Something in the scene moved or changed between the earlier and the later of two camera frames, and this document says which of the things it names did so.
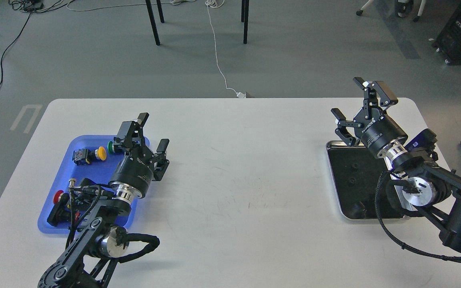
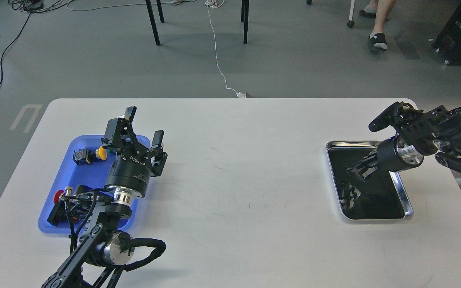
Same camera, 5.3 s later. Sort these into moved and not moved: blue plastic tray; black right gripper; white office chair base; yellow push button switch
Moved: white office chair base; black right gripper
Not moved: yellow push button switch; blue plastic tray
